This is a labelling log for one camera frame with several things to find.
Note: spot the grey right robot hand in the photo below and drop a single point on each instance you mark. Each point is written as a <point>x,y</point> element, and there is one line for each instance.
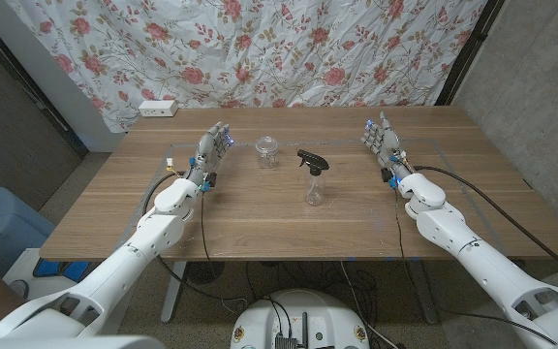
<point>386,143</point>

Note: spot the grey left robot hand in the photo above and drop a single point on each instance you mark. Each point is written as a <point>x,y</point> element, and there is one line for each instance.
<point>208,152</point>

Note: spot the black trigger sprayer head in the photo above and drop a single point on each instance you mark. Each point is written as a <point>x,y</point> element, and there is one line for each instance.
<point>314,161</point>

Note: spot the clear plastic spray bottle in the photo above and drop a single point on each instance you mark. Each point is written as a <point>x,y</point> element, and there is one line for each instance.
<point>315,191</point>

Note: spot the white robot shoulder housing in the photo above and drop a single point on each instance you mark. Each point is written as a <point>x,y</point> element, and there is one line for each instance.
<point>66,343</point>

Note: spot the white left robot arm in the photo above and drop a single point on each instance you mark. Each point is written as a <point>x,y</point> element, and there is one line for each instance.
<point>155,232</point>

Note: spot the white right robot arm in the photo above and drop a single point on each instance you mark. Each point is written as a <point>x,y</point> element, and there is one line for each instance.
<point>453,232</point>

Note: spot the clear glass cup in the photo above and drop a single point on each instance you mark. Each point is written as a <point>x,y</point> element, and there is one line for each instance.
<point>266,152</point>

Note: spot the white power strip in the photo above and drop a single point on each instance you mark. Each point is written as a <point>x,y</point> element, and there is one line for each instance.
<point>158,108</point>

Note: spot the floral print backdrop cloth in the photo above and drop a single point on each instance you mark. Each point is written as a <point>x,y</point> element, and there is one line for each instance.
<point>259,48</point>

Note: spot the black floor fan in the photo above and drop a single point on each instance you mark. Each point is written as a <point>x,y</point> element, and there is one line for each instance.
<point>204,272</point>

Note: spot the black backdrop stand pole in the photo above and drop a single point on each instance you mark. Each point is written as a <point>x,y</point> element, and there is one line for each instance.
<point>470,51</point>
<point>27,85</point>

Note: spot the white table leg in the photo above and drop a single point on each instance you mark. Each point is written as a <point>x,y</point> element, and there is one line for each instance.
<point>172,295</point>

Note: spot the grey table leg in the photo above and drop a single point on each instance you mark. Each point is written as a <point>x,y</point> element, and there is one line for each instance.
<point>424,295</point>

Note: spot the white robot torso base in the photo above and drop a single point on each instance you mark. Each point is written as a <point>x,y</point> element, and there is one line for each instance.
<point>303,315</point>

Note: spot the blue floor pad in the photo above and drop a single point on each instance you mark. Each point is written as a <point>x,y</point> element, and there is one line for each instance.
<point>61,269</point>

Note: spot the blue plastic bin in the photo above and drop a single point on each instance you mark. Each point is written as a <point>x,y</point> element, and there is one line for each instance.
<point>3,228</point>

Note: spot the grey shoe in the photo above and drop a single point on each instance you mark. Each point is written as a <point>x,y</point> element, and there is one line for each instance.
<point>19,290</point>

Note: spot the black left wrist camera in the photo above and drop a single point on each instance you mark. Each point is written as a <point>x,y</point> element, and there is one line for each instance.
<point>210,180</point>

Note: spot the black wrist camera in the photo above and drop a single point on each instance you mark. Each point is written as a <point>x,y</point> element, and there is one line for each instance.
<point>386,175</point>
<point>210,180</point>

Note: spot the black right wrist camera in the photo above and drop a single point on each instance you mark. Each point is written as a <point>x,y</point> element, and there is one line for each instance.
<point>386,175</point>

